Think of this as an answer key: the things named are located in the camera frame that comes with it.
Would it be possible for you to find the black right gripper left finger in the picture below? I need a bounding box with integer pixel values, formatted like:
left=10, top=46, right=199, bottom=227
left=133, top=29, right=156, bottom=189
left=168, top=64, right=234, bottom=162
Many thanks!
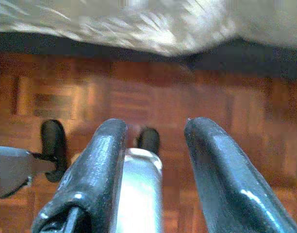
left=31, top=118, right=128, bottom=233

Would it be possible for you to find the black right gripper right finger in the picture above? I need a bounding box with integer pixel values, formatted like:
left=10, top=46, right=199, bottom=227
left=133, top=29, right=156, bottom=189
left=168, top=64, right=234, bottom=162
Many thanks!
left=183, top=117, right=297, bottom=233

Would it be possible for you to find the black robot left foot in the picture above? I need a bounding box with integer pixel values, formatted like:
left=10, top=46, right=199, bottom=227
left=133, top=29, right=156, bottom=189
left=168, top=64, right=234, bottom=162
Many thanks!
left=40, top=119, right=68, bottom=183

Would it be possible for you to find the black robot foot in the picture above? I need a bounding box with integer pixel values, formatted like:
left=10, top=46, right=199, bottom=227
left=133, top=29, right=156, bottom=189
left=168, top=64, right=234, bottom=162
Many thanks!
left=40, top=119, right=68, bottom=183
left=136, top=127, right=161, bottom=156

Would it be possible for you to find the black robot right foot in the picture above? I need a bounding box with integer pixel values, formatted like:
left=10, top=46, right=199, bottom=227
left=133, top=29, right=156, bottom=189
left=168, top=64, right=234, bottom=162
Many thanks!
left=136, top=127, right=161, bottom=156

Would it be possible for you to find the grey floral bedspread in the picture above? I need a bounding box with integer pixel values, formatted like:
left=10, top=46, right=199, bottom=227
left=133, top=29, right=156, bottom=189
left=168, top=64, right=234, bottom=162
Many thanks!
left=0, top=0, right=297, bottom=58

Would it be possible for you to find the dark bed frame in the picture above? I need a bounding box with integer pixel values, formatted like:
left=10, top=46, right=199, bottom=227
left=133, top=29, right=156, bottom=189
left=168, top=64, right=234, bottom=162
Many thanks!
left=0, top=31, right=297, bottom=78

